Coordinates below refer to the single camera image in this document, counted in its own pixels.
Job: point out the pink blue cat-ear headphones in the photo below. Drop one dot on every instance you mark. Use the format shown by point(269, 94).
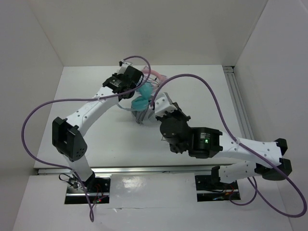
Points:
point(155, 79)

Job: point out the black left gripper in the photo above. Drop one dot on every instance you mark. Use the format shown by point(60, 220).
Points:
point(118, 78)

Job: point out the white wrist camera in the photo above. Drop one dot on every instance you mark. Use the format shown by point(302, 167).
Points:
point(163, 105)
point(125, 68)

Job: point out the aluminium rail at table edge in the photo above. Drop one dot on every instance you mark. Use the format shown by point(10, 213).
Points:
point(108, 171)

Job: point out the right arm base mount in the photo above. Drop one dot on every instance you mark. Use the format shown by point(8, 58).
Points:
point(206, 191)

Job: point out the teal cat-ear headphones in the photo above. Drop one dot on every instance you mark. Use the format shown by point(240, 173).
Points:
point(141, 103)

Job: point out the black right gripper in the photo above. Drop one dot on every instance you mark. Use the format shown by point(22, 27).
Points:
point(177, 112)

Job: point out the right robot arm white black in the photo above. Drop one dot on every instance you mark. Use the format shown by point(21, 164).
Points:
point(256, 158)

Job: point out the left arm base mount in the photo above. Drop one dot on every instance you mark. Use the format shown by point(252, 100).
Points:
point(98, 193)

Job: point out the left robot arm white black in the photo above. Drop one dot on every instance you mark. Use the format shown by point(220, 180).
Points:
point(68, 133)

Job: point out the grey white headphones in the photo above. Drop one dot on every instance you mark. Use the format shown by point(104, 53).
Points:
point(145, 117)

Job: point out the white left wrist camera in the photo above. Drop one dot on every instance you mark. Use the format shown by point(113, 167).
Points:
point(125, 68)

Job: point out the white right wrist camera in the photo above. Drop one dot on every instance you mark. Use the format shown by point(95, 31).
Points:
point(163, 105)

